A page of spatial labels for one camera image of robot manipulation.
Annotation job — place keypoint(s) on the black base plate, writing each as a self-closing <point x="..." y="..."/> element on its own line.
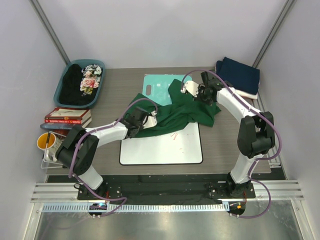
<point x="172" y="184"/>

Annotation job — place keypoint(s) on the folded navy t-shirt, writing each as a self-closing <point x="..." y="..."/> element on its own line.
<point x="242" y="77"/>

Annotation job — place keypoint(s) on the black floral t-shirt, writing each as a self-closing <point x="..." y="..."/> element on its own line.
<point x="80" y="84"/>

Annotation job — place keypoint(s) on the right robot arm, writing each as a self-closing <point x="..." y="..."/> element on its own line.
<point x="255" y="136"/>

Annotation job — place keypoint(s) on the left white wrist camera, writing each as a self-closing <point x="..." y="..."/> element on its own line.
<point x="151" y="120"/>

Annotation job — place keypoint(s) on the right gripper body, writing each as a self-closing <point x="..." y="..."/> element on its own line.
<point x="200" y="94"/>

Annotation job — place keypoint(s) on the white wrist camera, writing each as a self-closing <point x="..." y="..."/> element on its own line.
<point x="151" y="120"/>
<point x="190" y="87"/>

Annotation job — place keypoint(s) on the folded white t-shirt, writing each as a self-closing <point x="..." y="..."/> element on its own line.
<point x="246" y="94"/>

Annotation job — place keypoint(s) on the red top book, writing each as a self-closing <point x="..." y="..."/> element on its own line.
<point x="60" y="113"/>

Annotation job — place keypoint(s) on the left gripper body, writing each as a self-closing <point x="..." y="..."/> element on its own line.
<point x="139" y="124"/>

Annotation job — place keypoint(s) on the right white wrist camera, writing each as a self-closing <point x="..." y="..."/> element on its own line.
<point x="190" y="87"/>

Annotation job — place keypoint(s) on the teal folding board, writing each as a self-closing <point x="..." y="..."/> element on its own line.
<point x="155" y="87"/>

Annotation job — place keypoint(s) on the aluminium frame rail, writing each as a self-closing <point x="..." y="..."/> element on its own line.
<point x="276" y="190"/>

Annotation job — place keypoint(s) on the white dry-erase board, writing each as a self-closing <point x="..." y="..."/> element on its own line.
<point x="180" y="147"/>

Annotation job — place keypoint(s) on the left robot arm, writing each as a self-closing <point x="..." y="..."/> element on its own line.
<point x="78" y="149"/>

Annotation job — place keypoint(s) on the green t-shirt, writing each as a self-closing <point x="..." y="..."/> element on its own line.
<point x="182" y="111"/>

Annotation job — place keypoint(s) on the orange interior mug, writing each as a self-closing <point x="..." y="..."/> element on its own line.
<point x="49" y="143"/>

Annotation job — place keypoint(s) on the red middle book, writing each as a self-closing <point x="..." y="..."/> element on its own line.
<point x="68" y="120"/>

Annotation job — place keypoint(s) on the slotted cable duct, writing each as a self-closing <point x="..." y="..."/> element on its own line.
<point x="99" y="207"/>

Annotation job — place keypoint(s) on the red book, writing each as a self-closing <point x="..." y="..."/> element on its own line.
<point x="60" y="113"/>
<point x="68" y="120"/>

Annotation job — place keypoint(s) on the teal plastic basket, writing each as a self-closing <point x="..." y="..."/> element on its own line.
<point x="82" y="63"/>

